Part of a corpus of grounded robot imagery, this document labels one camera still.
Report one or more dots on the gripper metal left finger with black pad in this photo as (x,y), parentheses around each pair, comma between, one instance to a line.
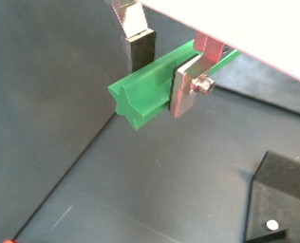
(138,37)

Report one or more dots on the black curved fixture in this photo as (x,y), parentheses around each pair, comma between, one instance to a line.
(273,208)

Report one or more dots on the red shape-sorter box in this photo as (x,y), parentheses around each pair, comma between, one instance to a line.
(9,241)

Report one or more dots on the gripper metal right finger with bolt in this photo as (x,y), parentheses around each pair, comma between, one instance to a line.
(192,76)

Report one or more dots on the green star-profile bar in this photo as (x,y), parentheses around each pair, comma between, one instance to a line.
(142,93)

